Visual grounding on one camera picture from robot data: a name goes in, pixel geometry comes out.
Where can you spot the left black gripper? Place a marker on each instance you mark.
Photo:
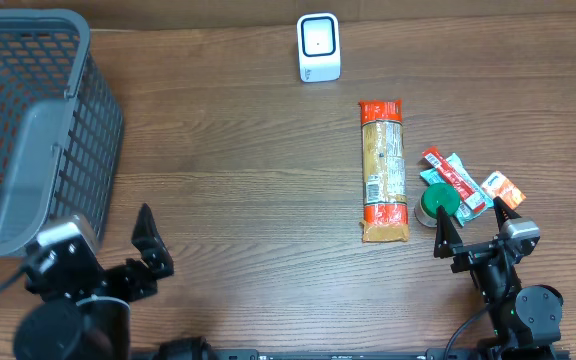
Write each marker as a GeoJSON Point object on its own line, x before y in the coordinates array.
{"type": "Point", "coordinates": [131, 275]}

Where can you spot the orange pasta packet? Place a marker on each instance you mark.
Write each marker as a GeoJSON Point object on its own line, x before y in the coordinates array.
{"type": "Point", "coordinates": [385, 203]}

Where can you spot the red stick snack packet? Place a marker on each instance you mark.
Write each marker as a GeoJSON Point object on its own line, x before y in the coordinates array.
{"type": "Point", "coordinates": [467, 192]}

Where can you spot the white barcode scanner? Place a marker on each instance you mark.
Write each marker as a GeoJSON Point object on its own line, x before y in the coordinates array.
{"type": "Point", "coordinates": [319, 49]}

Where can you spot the grey plastic shopping basket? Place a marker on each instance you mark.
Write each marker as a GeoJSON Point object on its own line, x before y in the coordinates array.
{"type": "Point", "coordinates": [61, 128]}

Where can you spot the green lidded Knorr tub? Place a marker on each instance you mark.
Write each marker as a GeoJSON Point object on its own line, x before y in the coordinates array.
{"type": "Point", "coordinates": [435, 196]}

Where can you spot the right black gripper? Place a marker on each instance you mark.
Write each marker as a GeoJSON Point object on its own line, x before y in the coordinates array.
{"type": "Point", "coordinates": [477, 251]}

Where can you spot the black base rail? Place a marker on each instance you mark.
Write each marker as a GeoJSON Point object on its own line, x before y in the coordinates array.
{"type": "Point", "coordinates": [429, 354]}

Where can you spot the teal snack packet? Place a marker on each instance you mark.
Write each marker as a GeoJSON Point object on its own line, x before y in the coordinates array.
{"type": "Point", "coordinates": [464, 214]}

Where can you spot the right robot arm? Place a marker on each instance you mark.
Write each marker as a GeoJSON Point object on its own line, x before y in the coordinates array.
{"type": "Point", "coordinates": [525, 320]}

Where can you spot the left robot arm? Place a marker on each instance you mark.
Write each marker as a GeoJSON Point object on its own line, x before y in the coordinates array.
{"type": "Point", "coordinates": [86, 309]}

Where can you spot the small orange sachet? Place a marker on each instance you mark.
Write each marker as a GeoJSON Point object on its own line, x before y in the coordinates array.
{"type": "Point", "coordinates": [498, 185]}

